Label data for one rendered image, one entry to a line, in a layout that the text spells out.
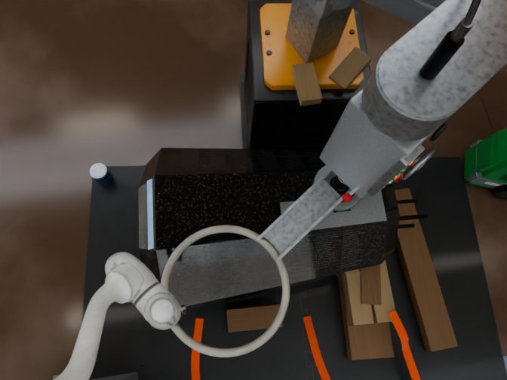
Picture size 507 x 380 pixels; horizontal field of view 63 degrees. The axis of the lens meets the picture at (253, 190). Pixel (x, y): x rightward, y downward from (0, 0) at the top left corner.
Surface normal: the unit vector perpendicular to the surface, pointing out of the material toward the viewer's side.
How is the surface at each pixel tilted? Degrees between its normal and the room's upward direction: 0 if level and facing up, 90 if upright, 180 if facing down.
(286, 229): 16
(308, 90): 0
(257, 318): 0
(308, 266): 45
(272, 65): 0
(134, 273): 39
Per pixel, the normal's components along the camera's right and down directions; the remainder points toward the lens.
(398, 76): 0.05, -0.31
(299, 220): -0.15, -0.12
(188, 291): 0.14, 0.45
